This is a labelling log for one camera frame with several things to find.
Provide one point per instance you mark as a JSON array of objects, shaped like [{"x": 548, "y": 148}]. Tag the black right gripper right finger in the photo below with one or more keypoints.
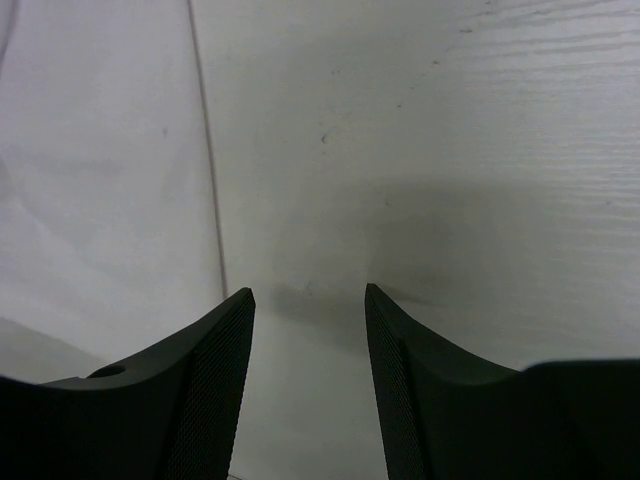
[{"x": 446, "y": 413}]

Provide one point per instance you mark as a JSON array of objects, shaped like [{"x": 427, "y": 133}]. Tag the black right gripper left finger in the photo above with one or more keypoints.
[{"x": 169, "y": 411}]

